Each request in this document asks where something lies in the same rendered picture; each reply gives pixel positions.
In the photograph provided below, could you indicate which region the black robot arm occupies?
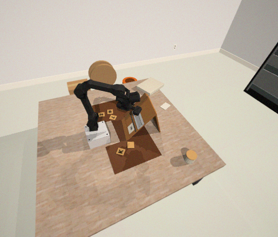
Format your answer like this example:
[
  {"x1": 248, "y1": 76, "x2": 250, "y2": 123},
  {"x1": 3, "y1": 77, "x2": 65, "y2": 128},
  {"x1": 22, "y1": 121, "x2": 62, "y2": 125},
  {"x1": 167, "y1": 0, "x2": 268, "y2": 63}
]
[{"x1": 74, "y1": 79, "x2": 140, "y2": 132}]

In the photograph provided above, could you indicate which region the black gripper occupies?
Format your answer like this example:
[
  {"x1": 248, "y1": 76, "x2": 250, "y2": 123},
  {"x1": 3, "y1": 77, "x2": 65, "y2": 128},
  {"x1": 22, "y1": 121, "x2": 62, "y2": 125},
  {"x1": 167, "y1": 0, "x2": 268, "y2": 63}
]
[{"x1": 117, "y1": 101, "x2": 142, "y2": 116}]

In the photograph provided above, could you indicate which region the grey square label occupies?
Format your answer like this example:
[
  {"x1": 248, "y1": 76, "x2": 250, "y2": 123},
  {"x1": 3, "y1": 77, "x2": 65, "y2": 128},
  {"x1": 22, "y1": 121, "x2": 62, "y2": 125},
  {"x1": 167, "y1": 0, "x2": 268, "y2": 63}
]
[{"x1": 127, "y1": 123, "x2": 135, "y2": 134}]

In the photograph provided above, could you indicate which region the small white jar with orange lid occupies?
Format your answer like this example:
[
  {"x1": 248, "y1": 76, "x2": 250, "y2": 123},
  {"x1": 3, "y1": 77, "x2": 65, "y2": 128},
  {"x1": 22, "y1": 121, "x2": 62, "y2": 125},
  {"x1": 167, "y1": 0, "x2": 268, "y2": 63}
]
[{"x1": 184, "y1": 150, "x2": 198, "y2": 164}]

